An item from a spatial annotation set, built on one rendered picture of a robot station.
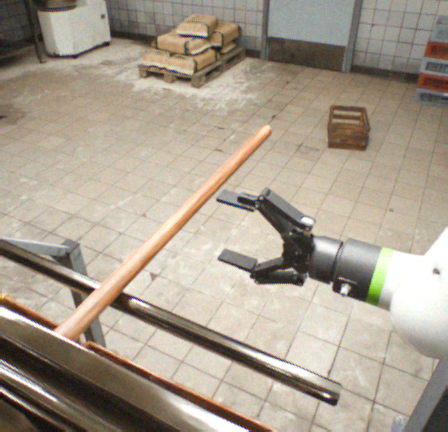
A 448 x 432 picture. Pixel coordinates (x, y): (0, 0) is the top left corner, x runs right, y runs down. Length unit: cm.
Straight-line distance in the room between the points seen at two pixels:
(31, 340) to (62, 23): 575
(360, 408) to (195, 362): 71
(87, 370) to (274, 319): 190
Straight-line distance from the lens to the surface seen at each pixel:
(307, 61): 558
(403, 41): 533
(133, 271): 67
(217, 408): 107
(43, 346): 31
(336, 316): 223
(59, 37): 604
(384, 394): 204
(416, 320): 54
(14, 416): 32
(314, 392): 59
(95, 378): 29
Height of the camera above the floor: 166
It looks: 36 degrees down
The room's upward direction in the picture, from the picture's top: straight up
